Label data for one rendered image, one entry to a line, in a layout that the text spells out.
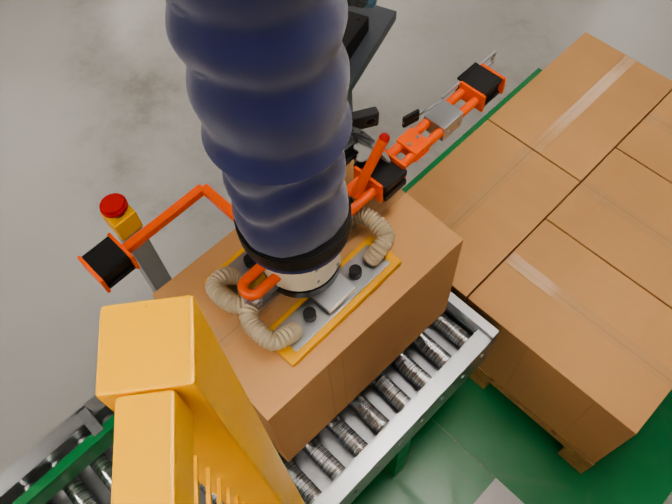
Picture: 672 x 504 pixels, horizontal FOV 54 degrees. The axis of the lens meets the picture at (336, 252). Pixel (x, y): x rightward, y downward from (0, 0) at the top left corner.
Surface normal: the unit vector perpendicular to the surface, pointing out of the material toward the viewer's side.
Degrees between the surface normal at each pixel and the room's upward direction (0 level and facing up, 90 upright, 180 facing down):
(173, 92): 0
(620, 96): 0
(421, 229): 0
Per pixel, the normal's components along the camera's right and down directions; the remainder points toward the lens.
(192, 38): -0.58, 0.54
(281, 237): -0.12, 0.75
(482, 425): -0.04, -0.49
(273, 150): -0.07, 0.95
